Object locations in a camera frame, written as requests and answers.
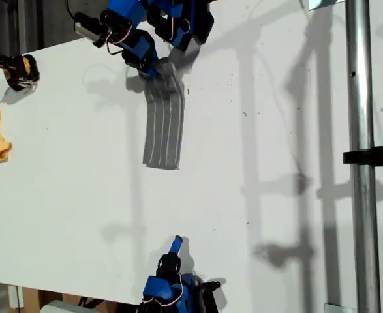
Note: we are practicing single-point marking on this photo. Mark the white table leg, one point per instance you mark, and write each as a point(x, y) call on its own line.
point(15, 296)

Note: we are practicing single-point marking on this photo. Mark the white plastic object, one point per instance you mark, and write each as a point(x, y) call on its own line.
point(57, 308)

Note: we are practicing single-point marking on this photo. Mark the grey white-striped towel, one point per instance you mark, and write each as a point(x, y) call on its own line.
point(165, 130)

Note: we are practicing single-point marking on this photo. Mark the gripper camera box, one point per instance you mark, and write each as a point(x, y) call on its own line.
point(210, 298)
point(88, 27)

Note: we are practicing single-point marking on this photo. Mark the brown cardboard box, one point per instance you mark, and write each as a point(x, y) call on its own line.
point(31, 300)

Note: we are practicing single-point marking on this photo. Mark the black yellow hand tool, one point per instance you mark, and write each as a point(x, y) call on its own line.
point(21, 70)

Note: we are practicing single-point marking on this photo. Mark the steel post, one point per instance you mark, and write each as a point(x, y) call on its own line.
point(361, 98)

